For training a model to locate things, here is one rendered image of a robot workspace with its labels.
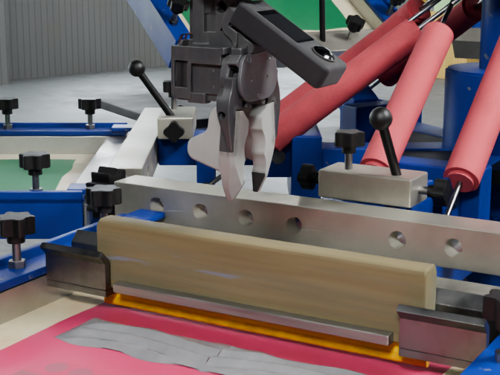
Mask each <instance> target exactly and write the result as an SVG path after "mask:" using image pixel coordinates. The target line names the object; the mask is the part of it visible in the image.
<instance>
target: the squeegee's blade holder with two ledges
mask: <svg viewBox="0 0 500 375"><path fill-rule="evenodd" d="M113 292H114V293H119V294H123V295H130V296H134V297H138V298H145V299H150V300H154V301H160V302H164V303H169V304H175V305H179V306H184V307H191V308H195V309H199V310H206V311H210V312H214V313H222V314H226V315H232V316H236V317H241V318H248V319H252V320H256V321H263V322H267V323H271V324H278V325H283V326H287V327H294V328H298V329H302V330H309V331H313V332H317V333H324V334H328V335H332V336H339V337H343V338H348V339H355V340H359V341H363V342H370V343H374V344H381V345H385V346H389V345H390V344H392V343H393V342H394V332H391V331H387V330H379V329H375V328H371V327H363V326H359V325H355V324H348V323H344V322H339V321H332V320H327V319H323V318H316V317H312V316H308V315H300V314H296V313H292V312H284V311H280V310H273V309H269V308H264V307H257V306H252V305H248V304H241V303H237V302H233V301H225V300H221V299H217V298H209V297H205V296H201V295H194V294H189V293H185V292H177V291H173V290H169V289H162V288H158V287H154V286H146V285H142V284H137V283H130V282H126V281H118V282H115V283H113Z"/></svg>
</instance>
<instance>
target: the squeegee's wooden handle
mask: <svg viewBox="0 0 500 375"><path fill-rule="evenodd" d="M97 251H99V252H103V253H104V255H105V256H106V257H107V258H108V259H109V281H110V287H113V283H115V282H118V281H126V282H130V283H137V284H142V285H146V286H154V287H158V288H162V289H169V290H173V291H177V292H185V293H189V294H194V295H201V296H205V297H209V298H217V299H221V300H225V301H233V302H237V303H241V304H248V305H252V306H257V307H264V308H269V309H273V310H280V311H284V312H288V313H296V314H300V315H308V316H312V317H316V318H323V319H327V320H332V321H339V322H344V323H348V324H355V325H359V326H363V327H371V328H375V329H379V330H387V331H391V332H394V342H399V335H400V317H399V316H398V314H397V307H398V304H403V305H408V306H412V307H420V308H425V309H429V310H435V302H436V283H437V270H436V267H435V265H434V264H430V263H421V262H417V261H411V260H402V259H397V258H392V257H383V256H377V255H372V254H363V253H358V252H352V251H343V250H338V249H329V248H324V247H319V246H310V245H304V244H299V243H290V242H285V241H280V240H270V239H266V238H260V237H251V236H246V235H241V234H232V233H226V232H221V231H212V230H207V229H201V228H192V227H187V226H182V225H173V224H167V223H163V222H153V221H148V220H143V219H134V218H129V217H120V216H114V215H109V216H107V217H103V218H100V220H99V221H98V224H97Z"/></svg>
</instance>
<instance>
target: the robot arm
mask: <svg viewBox="0 0 500 375"><path fill-rule="evenodd" d="M184 35H185V39H183V40H181V39H182V36H184ZM187 35H190V39H187ZM275 58H276V59H277V60H279V61H280V62H281V63H283V64H284V65H285V66H286V67H287V68H289V69H290V70H291V71H293V72H294V73H296V74H297V75H298V76H299V77H300V78H301V79H303V80H304V81H306V82H307V83H308V84H310V85H311V86H312V87H313V88H315V89H319V88H322V87H325V86H330V85H333V84H337V82H339V80H340V79H341V77H342V75H343V73H344V72H345V70H346V68H347V65H346V63H345V62H344V61H343V60H341V59H340V58H338V57H337V56H336V55H335V54H334V53H332V52H331V51H330V50H329V49H327V48H325V47H324V46H323V45H322V44H320V43H319V42H318V41H316V40H315V39H313V38H312V37H311V36H310V35H309V34H307V33H306V32H304V31H303V30H301V29H300V28H299V27H298V26H297V25H295V24H294V23H293V22H291V21H290V20H288V19H287V18H286V17H285V16H283V15H282V14H281V13H279V12H278V11H277V10H276V9H274V8H273V7H272V6H270V5H269V4H267V3H266V2H265V1H264V0H255V1H252V0H190V33H184V34H182V35H181V36H180V37H179V42H178V45H171V97H175V98H177V99H180V100H187V101H188V103H203V104H206V103H210V102H211V101H216V102H217V106H216V107H214V108H213V109H212V110H211V112H210V115H209V119H208V128H207V129H206V131H205V132H203V133H201V134H199V135H196V136H194V137H192V138H191V139H190V140H189V142H188V145H187V152H188V154H189V156H190V157H191V158H192V159H193V160H195V161H198V162H200V163H202V164H204V165H207V166H209V167H211V168H213V169H215V170H218V171H219V172H220V173H221V179H222V186H223V190H224V192H225V197H226V199H227V201H234V200H235V198H236V197H237V194H238V193H239V192H240V190H241V188H242V186H243V185H244V182H245V181H244V178H243V168H244V164H245V160H246V159H245V157H246V158H248V159H250V160H252V161H253V168H252V172H251V176H252V186H253V192H258V191H260V190H261V188H262V186H263V183H264V182H265V180H266V177H267V176H268V172H269V167H270V164H271V161H272V156H273V152H274V148H275V139H276V138H277V135H278V122H279V115H280V107H281V96H280V89H279V84H278V70H277V66H276V59H275Z"/></svg>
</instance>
